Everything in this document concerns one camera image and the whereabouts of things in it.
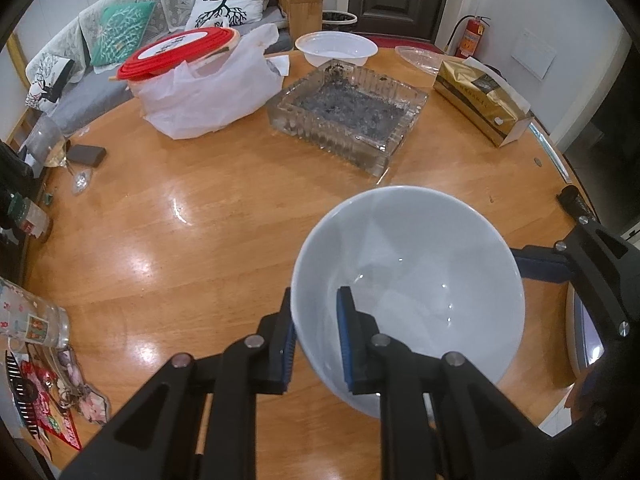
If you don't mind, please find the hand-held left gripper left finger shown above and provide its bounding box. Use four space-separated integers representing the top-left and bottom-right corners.
60 287 296 480

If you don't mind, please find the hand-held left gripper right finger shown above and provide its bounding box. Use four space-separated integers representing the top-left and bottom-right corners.
336 286 566 480

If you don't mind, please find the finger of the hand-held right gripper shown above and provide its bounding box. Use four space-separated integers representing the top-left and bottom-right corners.
510 241 632 341
556 185 640 311

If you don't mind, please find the pale grey plate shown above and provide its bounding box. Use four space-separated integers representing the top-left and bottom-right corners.
565 280 608 376

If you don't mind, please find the gold tissue box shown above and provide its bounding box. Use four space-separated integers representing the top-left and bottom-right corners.
432 57 533 148

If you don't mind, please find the red fire extinguisher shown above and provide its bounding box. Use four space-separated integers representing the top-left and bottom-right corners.
450 14 492 59

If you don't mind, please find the pink floral packet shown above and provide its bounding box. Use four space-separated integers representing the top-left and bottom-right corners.
57 350 111 426

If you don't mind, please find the clear plastic lid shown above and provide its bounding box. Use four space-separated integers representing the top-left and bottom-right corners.
395 45 446 70

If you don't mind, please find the red doormat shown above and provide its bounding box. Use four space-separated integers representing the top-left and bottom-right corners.
357 31 446 53

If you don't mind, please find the square glass ashtray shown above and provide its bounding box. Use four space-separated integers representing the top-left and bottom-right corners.
266 58 430 177

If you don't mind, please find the red snack packet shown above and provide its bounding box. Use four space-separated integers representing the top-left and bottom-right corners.
20 365 83 451

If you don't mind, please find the printed drinking glass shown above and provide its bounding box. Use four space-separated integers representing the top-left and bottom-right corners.
0 276 71 351

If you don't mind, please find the white plastic bag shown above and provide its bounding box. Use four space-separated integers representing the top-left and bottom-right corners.
129 23 291 140

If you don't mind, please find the black hair clip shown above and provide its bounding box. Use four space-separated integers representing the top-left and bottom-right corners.
4 350 40 437

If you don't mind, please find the white disposable plastic bowl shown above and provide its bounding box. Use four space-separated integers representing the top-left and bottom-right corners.
294 31 378 68

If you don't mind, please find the small black box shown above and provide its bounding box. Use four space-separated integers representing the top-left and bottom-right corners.
67 144 107 167

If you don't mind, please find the dark trash bin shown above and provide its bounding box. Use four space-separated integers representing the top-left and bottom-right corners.
321 10 359 33

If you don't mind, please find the green glass bottle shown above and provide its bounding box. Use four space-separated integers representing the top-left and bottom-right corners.
5 192 53 241

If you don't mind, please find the wine glass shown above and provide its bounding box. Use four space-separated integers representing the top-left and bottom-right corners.
27 114 96 196

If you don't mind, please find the red lidded round container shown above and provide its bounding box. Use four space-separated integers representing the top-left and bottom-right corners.
109 28 240 83

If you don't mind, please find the grey sofa with lace cover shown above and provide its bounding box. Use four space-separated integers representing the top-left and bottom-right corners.
22 0 301 136

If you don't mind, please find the white tree print cushion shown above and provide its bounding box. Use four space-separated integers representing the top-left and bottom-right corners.
185 0 272 31

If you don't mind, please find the white black floral cushion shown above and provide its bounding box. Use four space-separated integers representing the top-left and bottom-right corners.
26 52 76 111

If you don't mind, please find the teal patterned cushion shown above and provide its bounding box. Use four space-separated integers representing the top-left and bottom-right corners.
90 1 157 67

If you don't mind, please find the white wall panel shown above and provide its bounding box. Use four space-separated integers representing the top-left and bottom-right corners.
511 28 557 80

